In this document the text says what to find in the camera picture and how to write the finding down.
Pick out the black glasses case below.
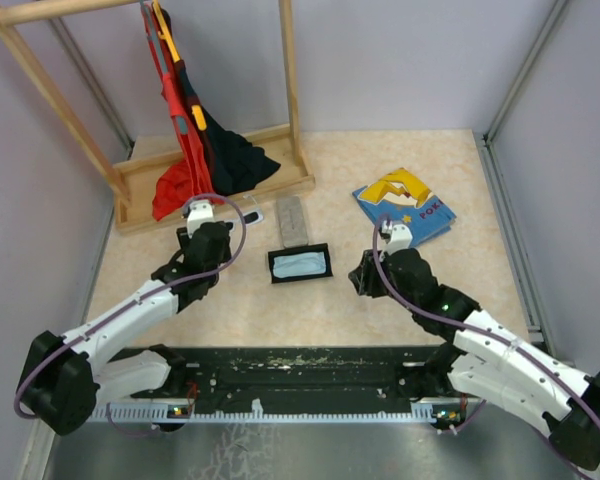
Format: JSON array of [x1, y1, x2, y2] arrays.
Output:
[[267, 243, 333, 284]]

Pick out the red garment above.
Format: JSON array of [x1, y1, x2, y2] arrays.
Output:
[[140, 4, 226, 221]]

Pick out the light blue lens cloth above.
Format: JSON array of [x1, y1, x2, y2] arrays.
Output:
[[273, 252, 327, 279]]

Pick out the white sunglasses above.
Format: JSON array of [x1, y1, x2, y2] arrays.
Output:
[[243, 194, 264, 225]]

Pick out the grey glasses case green lining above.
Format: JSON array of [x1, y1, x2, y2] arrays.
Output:
[[276, 196, 309, 248]]

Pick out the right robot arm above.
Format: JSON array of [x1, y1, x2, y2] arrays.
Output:
[[348, 249, 600, 471]]

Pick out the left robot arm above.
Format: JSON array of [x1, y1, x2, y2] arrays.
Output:
[[14, 221, 231, 435]]

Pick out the wooden clothes rack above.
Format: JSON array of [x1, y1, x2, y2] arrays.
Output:
[[0, 1, 315, 234]]

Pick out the blue yellow folded cloth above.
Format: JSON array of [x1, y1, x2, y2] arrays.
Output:
[[352, 168, 456, 247]]

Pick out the black hanging garment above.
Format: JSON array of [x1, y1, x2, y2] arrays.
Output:
[[178, 69, 283, 197]]

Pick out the grey red clothes hanger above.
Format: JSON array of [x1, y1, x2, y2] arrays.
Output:
[[140, 1, 190, 136]]

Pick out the yellow clothes hanger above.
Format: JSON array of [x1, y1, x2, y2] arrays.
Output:
[[152, 0, 207, 131]]

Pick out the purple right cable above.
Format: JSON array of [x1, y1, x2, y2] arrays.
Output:
[[372, 214, 600, 480]]

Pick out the purple cable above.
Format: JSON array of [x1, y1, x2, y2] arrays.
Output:
[[13, 193, 247, 437], [372, 214, 600, 480]]

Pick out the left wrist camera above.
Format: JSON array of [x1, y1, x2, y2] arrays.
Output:
[[182, 199, 214, 236]]

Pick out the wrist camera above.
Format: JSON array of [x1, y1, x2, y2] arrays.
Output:
[[182, 199, 214, 236], [380, 221, 413, 255]]

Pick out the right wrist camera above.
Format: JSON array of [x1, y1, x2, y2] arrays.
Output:
[[380, 221, 413, 255]]

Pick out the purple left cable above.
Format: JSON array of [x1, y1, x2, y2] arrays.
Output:
[[13, 193, 247, 437]]

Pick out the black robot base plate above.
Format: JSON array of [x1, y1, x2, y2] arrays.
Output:
[[136, 345, 461, 415]]

